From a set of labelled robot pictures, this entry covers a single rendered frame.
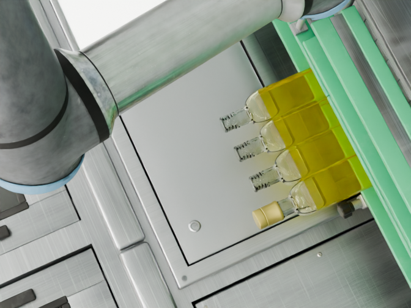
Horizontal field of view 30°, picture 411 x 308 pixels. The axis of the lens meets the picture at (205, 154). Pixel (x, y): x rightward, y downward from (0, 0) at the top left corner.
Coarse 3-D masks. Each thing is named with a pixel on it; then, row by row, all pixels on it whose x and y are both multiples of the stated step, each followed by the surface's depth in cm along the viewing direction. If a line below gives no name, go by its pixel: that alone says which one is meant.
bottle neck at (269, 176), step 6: (270, 168) 130; (276, 168) 129; (258, 174) 129; (264, 174) 129; (270, 174) 129; (276, 174) 129; (252, 180) 129; (258, 180) 129; (264, 180) 129; (270, 180) 129; (276, 180) 129; (252, 186) 131; (258, 186) 129; (264, 186) 129
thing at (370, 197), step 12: (276, 24) 141; (288, 36) 141; (288, 48) 140; (300, 48) 140; (300, 60) 140; (372, 192) 134; (372, 204) 134; (384, 216) 133; (384, 228) 133; (396, 240) 132; (396, 252) 132; (408, 264) 131; (408, 276) 131
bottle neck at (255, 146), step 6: (258, 138) 131; (240, 144) 131; (246, 144) 131; (252, 144) 130; (258, 144) 131; (234, 150) 132; (240, 150) 130; (246, 150) 130; (252, 150) 130; (258, 150) 131; (264, 150) 131; (240, 156) 130; (246, 156) 131; (252, 156) 131
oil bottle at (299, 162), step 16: (336, 128) 130; (304, 144) 129; (320, 144) 129; (336, 144) 129; (288, 160) 128; (304, 160) 128; (320, 160) 129; (336, 160) 129; (288, 176) 128; (304, 176) 128
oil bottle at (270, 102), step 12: (300, 72) 133; (312, 72) 133; (276, 84) 132; (288, 84) 132; (300, 84) 132; (312, 84) 132; (252, 96) 132; (264, 96) 132; (276, 96) 132; (288, 96) 132; (300, 96) 132; (312, 96) 132; (324, 96) 133; (252, 108) 131; (264, 108) 131; (276, 108) 131; (288, 108) 131; (252, 120) 133; (264, 120) 131
